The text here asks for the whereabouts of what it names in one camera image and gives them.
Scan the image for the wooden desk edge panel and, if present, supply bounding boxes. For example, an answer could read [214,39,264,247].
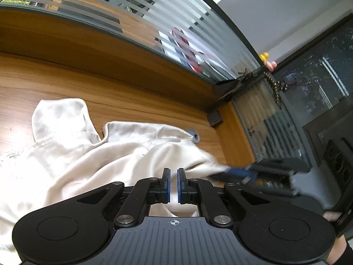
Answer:
[0,6,221,111]
[215,102,255,169]

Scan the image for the frosted striped glass partition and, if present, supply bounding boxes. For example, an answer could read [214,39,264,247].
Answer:
[230,80,312,169]
[0,0,261,83]

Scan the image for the dark glass window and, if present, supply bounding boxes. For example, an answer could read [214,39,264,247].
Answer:
[273,14,353,133]

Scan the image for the beaded chain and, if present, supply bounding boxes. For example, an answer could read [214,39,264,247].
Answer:
[263,72,289,109]

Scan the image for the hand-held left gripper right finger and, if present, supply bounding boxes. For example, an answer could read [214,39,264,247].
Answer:
[176,168,272,228]

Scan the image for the cream satin shirt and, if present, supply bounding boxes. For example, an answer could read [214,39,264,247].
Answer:
[0,98,231,265]

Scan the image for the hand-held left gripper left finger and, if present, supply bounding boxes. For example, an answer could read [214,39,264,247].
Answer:
[74,168,171,228]

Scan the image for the black speaker cabinet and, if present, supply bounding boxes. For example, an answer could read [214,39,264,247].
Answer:
[323,138,353,183]

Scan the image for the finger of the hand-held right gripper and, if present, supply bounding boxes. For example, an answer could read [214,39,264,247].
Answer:
[214,165,260,178]
[225,177,258,186]

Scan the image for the person's right forearm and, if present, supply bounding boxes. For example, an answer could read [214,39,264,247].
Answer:
[322,210,345,223]

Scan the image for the grey desk cable grommet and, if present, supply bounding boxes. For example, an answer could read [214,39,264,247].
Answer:
[187,128,200,143]

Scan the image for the red and white papers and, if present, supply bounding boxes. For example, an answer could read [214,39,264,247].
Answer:
[158,28,218,74]

